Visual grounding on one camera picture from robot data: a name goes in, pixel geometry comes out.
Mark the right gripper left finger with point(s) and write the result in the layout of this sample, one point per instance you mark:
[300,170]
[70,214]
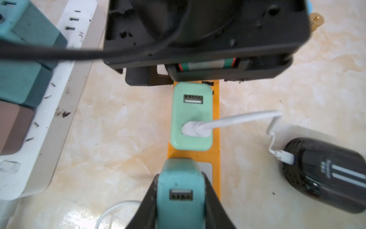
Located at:
[145,217]

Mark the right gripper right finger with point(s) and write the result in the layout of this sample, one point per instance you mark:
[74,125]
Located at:
[215,215]

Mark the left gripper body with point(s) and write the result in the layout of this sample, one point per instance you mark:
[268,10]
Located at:
[229,40]

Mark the teal USB charger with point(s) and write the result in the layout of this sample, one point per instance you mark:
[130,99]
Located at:
[180,195]

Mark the black electric shaver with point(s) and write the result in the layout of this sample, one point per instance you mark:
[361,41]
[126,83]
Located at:
[327,173]

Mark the orange power strip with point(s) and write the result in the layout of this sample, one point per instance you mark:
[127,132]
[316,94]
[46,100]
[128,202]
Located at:
[209,161]

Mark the light green USB charger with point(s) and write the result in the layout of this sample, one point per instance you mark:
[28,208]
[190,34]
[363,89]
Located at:
[192,102]

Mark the blue cylinder block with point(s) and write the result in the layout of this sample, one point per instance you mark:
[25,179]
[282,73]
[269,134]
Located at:
[309,5]

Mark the gold chess pawn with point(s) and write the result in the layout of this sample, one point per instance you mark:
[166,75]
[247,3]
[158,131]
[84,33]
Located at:
[316,20]

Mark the white power strip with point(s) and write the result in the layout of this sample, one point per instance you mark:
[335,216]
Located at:
[30,170]

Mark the brown charger on white strip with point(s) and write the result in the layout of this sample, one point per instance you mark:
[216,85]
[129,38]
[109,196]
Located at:
[15,122]

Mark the teal charger on white strip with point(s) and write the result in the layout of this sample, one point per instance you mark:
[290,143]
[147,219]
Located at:
[25,77]

